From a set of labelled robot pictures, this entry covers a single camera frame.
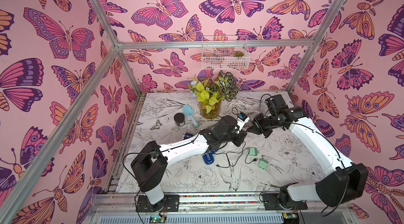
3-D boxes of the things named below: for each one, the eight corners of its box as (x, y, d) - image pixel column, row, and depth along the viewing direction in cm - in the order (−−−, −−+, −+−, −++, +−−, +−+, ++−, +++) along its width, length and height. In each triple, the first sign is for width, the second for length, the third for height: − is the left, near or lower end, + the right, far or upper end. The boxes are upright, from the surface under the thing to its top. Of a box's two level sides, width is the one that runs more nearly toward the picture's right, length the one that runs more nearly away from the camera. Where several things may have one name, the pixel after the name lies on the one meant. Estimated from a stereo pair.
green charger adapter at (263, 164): (257, 166, 87) (258, 164, 85) (259, 159, 89) (260, 157, 88) (265, 170, 85) (266, 169, 84) (267, 163, 88) (269, 161, 86)
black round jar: (174, 126, 104) (173, 121, 99) (175, 117, 108) (174, 112, 104) (184, 126, 104) (183, 121, 99) (185, 117, 108) (184, 112, 104)
